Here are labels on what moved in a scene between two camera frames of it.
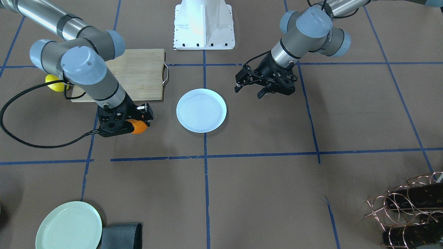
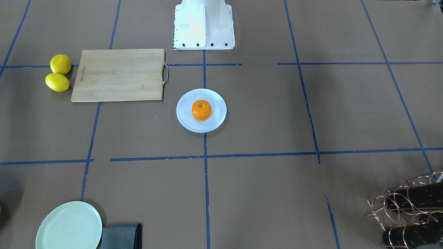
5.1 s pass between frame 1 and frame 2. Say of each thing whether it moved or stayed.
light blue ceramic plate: stayed
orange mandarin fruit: moved
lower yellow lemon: stayed
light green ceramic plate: stayed
